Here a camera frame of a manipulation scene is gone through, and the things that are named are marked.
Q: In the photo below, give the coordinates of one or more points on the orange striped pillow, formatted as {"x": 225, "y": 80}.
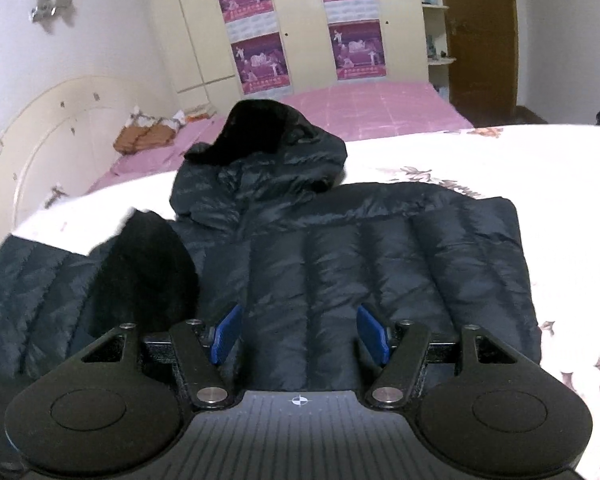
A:
{"x": 145, "y": 137}

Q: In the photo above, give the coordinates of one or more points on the cream corner shelf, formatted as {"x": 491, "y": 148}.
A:
{"x": 437, "y": 30}

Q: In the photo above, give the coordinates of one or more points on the black puffer jacket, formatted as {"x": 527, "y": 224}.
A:
{"x": 360, "y": 260}

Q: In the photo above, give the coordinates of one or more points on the pink bed sheet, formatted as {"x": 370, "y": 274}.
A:
{"x": 370, "y": 110}

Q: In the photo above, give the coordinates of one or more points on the brown wooden door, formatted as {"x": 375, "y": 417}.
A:
{"x": 480, "y": 40}

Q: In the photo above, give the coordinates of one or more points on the cream wardrobe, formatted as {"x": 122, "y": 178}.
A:
{"x": 290, "y": 25}

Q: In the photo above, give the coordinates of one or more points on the cream bed headboard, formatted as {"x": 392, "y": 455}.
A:
{"x": 40, "y": 140}

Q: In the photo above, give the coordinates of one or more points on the white floral blanket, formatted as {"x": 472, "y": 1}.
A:
{"x": 555, "y": 220}

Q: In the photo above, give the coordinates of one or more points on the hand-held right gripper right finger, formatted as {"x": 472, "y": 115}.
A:
{"x": 372, "y": 332}

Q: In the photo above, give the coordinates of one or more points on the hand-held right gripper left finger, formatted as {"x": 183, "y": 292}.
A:
{"x": 226, "y": 334}

